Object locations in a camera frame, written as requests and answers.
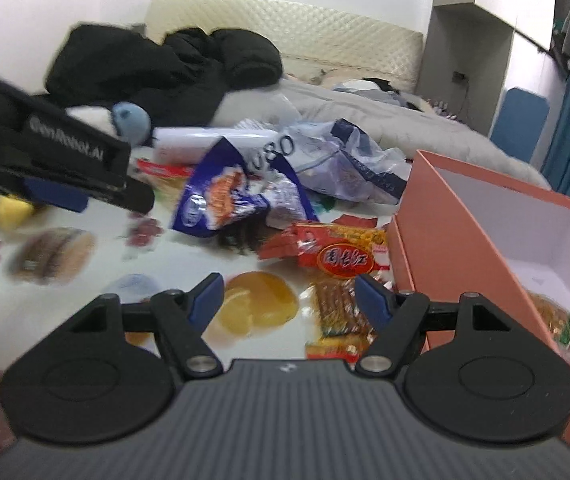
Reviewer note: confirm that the blue snack packet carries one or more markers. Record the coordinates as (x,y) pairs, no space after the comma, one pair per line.
(215,195)

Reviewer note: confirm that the black jacket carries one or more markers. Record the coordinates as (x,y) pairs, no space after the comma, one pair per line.
(165,70)

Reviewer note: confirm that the red packet round label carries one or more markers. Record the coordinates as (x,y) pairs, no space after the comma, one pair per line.
(345,260)

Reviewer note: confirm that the blue padded board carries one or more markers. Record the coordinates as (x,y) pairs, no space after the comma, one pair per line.
(520,125)

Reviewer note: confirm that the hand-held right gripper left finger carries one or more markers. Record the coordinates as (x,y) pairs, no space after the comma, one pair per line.
(207,300)

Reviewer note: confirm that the black wall socket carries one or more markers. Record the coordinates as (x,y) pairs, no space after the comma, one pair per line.
(460,77)

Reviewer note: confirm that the clear plastic bag blue print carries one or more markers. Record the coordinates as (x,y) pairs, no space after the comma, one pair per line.
(345,160)

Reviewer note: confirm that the grey comforter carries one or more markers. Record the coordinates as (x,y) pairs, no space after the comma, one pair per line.
(390,120)

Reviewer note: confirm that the black clothes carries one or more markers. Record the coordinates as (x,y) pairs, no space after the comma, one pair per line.
(380,85)

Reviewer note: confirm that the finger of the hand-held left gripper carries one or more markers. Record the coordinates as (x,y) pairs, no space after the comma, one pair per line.
(55,194)
(135,200)

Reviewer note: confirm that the pink cardboard box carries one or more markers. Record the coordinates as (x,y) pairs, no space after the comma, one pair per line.
(445,240)

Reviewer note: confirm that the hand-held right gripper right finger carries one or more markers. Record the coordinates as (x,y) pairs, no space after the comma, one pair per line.
(371,302)

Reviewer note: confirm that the blue and white plush toy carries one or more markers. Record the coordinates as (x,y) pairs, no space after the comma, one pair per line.
(132,120)

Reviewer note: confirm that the grey wardrobe cabinet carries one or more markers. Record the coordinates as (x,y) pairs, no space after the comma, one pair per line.
(465,35)

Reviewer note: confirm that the yellow green snack packet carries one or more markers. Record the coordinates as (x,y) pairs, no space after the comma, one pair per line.
(552,320)

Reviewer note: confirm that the cream quilted headboard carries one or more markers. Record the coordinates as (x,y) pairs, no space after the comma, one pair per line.
(340,40)

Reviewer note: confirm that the small red packet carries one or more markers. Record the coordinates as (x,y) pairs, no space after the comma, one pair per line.
(357,221)

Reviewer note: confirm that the red yellow snack packet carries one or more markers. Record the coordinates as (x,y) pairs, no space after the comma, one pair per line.
(165,167)

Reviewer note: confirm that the white cylindrical packet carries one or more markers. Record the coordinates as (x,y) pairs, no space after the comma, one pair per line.
(190,140)

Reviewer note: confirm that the clear brown wafer packet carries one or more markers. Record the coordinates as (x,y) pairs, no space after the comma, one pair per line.
(337,310)

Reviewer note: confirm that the white food-print sheet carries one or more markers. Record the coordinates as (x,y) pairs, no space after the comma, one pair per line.
(110,260)

